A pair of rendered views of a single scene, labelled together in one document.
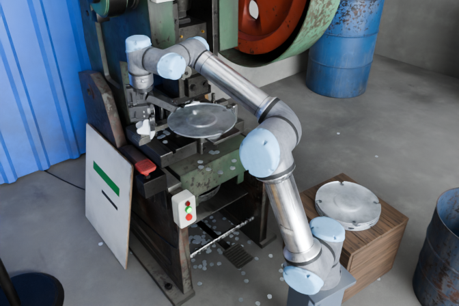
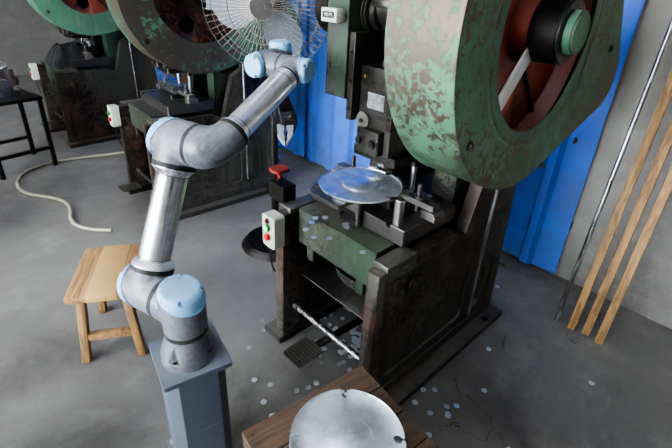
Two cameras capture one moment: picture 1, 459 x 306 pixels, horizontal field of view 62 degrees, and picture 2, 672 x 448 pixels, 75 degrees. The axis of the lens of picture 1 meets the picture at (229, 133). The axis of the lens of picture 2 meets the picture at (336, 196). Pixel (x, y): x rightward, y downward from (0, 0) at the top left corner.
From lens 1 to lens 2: 175 cm
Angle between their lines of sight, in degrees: 73
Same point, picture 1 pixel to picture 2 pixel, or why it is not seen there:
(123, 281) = not seen: hidden behind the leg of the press
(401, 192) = not seen: outside the picture
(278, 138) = (163, 127)
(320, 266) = (129, 280)
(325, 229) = (173, 283)
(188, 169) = (310, 211)
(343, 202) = (343, 429)
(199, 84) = (366, 140)
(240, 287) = (288, 384)
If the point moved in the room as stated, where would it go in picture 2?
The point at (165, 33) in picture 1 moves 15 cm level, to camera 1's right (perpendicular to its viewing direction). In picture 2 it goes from (337, 60) to (341, 68)
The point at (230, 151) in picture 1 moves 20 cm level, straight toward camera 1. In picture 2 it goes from (350, 236) to (290, 235)
